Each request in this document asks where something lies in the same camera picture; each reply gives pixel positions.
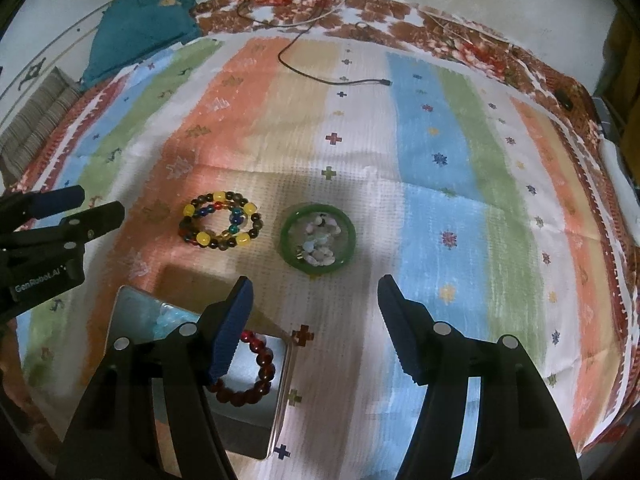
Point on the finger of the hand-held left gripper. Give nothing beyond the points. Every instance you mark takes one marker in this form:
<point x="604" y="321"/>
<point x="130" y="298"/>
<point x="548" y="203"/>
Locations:
<point x="95" y="220"/>
<point x="55" y="200"/>

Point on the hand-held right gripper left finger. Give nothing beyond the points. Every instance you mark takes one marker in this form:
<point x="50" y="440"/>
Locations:
<point x="232" y="330"/>

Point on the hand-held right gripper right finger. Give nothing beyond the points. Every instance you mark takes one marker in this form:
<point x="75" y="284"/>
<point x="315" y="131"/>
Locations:
<point x="400" y="330"/>

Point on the metal tin box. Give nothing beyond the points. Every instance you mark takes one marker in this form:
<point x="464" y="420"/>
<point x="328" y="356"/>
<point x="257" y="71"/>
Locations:
<point x="250" y="422"/>

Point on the green bangle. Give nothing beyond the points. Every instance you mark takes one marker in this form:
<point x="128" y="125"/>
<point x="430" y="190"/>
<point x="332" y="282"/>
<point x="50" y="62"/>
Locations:
<point x="285" y="240"/>

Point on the striped grey cushion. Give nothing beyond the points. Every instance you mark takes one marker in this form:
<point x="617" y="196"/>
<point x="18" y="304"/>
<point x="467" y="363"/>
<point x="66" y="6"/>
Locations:
<point x="35" y="115"/>

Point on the striped pastel blanket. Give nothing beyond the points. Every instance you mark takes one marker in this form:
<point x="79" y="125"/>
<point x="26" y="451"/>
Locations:
<point x="350" y="150"/>

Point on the teal cloth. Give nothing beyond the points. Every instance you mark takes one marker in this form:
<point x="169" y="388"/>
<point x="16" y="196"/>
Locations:
<point x="145" y="25"/>

